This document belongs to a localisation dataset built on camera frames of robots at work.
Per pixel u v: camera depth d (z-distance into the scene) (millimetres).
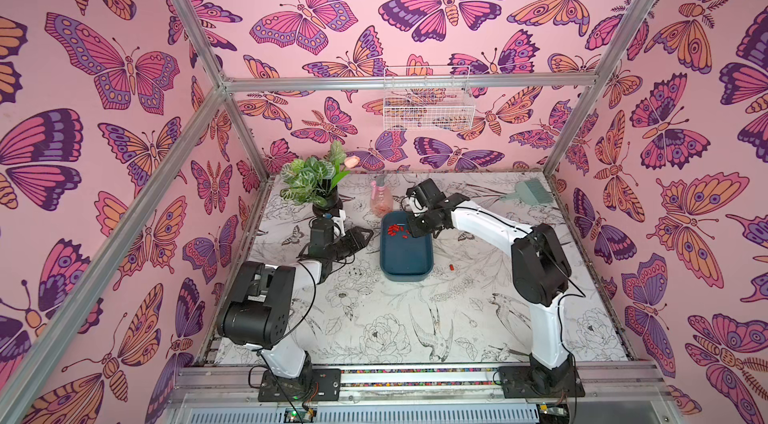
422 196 776
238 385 751
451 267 945
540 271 532
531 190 1142
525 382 727
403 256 963
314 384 729
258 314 462
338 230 791
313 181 852
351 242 832
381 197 1070
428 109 1060
